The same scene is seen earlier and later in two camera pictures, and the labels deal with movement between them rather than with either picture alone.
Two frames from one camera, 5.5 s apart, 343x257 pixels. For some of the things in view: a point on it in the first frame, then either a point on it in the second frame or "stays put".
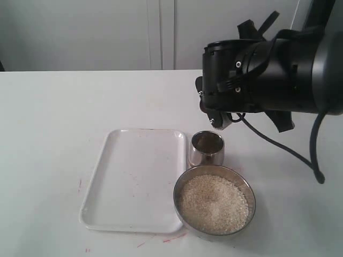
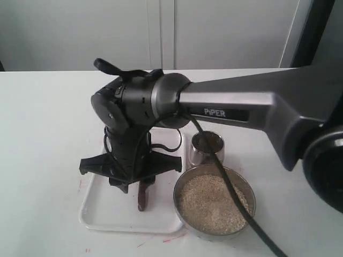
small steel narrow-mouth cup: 206,147 stays put
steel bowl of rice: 214,199 stays put
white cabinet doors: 45,35 stays put
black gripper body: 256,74 -> 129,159
